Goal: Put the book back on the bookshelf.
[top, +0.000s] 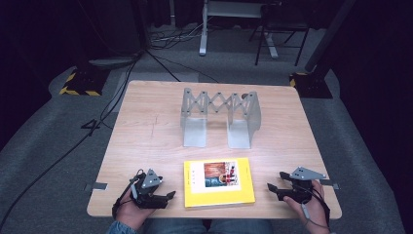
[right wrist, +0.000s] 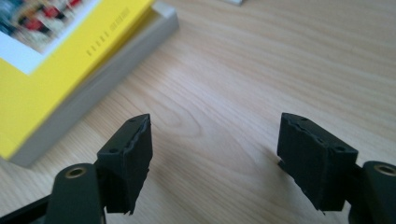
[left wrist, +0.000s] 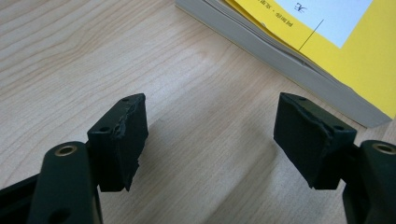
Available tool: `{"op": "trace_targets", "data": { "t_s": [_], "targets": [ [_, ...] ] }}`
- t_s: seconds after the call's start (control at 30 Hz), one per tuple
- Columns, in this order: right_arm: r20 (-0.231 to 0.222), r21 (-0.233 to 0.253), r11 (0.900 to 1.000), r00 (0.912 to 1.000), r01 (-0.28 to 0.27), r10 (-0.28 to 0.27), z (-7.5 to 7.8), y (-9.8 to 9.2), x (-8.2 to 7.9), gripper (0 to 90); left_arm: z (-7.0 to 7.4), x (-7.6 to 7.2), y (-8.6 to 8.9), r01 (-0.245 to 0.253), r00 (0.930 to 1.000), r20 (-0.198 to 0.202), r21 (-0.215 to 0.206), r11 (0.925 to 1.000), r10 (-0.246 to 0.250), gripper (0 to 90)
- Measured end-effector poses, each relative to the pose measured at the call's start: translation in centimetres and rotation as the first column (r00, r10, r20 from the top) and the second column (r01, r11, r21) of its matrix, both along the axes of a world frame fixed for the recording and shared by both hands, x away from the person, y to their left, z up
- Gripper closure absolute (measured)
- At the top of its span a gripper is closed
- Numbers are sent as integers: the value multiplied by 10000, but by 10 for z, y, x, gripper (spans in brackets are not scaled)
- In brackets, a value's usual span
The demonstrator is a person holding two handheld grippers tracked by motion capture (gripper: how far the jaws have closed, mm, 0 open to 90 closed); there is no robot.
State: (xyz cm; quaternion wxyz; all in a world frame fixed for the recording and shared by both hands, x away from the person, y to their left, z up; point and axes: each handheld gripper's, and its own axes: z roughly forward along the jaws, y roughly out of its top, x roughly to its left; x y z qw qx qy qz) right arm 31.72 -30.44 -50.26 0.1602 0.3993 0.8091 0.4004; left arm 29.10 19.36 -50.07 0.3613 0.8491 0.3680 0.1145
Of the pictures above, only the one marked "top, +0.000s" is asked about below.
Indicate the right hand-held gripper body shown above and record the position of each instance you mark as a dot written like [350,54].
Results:
[300,187]

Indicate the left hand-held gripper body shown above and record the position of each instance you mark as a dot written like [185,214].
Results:
[146,191]

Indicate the person's left hand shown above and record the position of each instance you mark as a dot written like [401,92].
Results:
[133,213]

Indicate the person's right hand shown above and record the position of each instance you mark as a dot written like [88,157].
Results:
[313,211]

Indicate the grey tape strip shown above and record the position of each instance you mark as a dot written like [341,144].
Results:
[331,184]

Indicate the yellow book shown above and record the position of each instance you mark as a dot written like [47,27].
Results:
[218,195]

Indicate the person's legs in jeans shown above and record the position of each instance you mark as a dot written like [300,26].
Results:
[227,226]

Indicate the grey expandable metal book rack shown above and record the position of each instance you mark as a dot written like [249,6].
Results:
[195,130]

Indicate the black yellow striped stand base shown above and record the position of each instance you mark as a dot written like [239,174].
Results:
[84,83]
[311,85]

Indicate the dark slanted stand pole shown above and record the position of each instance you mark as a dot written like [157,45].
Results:
[328,35]

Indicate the black chair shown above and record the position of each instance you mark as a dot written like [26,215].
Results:
[282,26]

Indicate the white desk frame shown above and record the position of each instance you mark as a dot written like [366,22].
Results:
[204,39]

